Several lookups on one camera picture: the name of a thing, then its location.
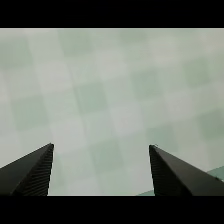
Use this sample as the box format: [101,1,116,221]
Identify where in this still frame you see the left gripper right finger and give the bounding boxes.
[148,144,224,197]

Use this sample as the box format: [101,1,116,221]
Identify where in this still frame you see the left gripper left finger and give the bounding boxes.
[0,142,55,197]

